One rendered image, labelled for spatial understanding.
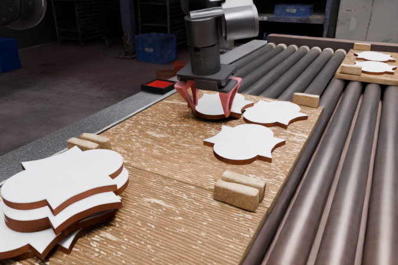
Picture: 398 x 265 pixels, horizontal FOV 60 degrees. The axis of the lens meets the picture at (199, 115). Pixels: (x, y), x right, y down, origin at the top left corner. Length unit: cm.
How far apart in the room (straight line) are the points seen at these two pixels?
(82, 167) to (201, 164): 19
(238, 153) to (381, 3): 474
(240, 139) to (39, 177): 33
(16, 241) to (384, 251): 41
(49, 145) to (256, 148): 39
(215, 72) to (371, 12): 464
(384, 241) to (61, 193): 38
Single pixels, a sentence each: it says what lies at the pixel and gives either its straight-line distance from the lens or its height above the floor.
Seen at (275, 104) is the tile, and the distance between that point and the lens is 78.
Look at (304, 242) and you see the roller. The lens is 46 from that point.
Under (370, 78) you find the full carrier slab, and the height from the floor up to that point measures 93.
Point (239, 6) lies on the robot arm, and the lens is 64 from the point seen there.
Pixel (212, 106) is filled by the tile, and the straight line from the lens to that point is 72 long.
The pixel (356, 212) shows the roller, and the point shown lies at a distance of 53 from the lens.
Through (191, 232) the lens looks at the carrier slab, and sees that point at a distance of 42.
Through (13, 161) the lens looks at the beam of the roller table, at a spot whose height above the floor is 91.
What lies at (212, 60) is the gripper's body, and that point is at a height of 107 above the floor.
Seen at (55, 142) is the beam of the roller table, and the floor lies 92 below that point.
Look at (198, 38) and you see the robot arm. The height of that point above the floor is 111.
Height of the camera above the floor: 122
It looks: 23 degrees down
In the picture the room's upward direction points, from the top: straight up
